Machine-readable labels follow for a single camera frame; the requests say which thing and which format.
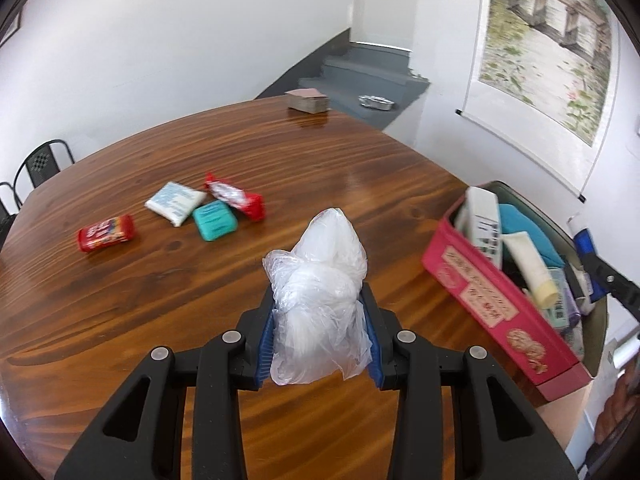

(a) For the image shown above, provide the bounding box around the wooden desktop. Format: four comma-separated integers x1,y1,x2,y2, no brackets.
0,95,591,480

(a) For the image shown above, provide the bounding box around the black metal chair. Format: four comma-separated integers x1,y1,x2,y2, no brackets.
0,181,23,241
12,139,76,206

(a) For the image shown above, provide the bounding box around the grey staircase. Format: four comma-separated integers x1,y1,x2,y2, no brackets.
255,27,431,133

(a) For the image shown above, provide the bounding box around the person's right hand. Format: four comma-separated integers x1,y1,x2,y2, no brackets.
592,360,640,443

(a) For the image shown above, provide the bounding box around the red candy tube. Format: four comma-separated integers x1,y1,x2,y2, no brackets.
77,214,137,253

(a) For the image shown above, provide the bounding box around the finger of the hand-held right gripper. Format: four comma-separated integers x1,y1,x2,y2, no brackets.
582,252,640,323

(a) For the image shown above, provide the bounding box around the teal fabric pouch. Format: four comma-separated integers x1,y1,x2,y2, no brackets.
497,203,566,268

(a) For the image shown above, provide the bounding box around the cream lotion tube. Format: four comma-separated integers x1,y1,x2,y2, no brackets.
501,231,561,307

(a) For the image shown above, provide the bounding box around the stack of playing cards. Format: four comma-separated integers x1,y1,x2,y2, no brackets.
285,88,329,113

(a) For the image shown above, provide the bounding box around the light green carton box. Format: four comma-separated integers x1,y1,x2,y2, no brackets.
545,266,583,333

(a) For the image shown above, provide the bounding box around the teal soap box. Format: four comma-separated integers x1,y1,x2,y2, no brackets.
192,200,238,242

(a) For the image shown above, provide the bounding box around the white remote control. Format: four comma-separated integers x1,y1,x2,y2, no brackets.
454,186,503,268

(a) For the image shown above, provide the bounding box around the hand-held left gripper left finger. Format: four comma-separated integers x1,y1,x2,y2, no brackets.
54,285,276,480

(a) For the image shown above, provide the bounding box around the foil packet on step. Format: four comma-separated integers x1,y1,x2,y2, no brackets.
358,94,397,112

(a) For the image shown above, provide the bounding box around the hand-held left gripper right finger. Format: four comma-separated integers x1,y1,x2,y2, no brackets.
357,284,581,480

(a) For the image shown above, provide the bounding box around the white tissue pack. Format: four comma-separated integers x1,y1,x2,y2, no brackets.
144,181,207,227

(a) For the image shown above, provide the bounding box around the red snack wrapper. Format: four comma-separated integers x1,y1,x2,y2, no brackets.
204,172,266,222

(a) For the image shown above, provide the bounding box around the hanging scroll painting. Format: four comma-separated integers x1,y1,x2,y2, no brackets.
456,0,621,203

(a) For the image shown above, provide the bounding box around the blue bottle white cap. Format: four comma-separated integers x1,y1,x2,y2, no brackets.
566,214,598,306

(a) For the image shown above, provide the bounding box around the white plastic bag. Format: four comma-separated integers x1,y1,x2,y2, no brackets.
263,207,373,386

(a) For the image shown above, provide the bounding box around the pink biscuit tin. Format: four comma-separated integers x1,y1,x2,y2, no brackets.
421,181,610,402

